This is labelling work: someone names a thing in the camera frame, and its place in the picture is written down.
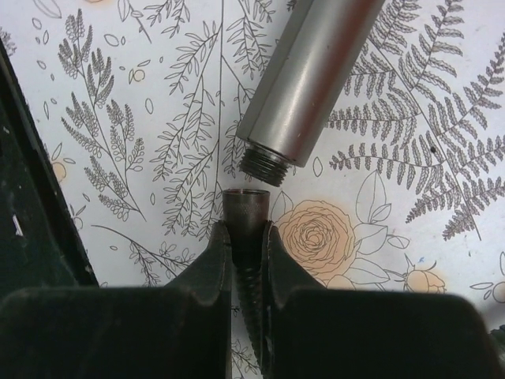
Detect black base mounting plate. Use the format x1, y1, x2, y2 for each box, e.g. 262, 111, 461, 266
1, 49, 98, 297

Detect floral patterned table mat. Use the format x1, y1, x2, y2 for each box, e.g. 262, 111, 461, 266
1, 1, 504, 328

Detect grey handheld shower head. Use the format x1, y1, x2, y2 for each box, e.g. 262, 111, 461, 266
236, 0, 383, 187

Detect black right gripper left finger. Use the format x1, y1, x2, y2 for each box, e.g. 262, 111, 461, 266
1, 222, 231, 378

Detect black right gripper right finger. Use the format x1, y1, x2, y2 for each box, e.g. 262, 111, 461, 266
260, 224, 496, 378

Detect dark metal shower hose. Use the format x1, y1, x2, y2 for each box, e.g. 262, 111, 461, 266
221, 188, 274, 379

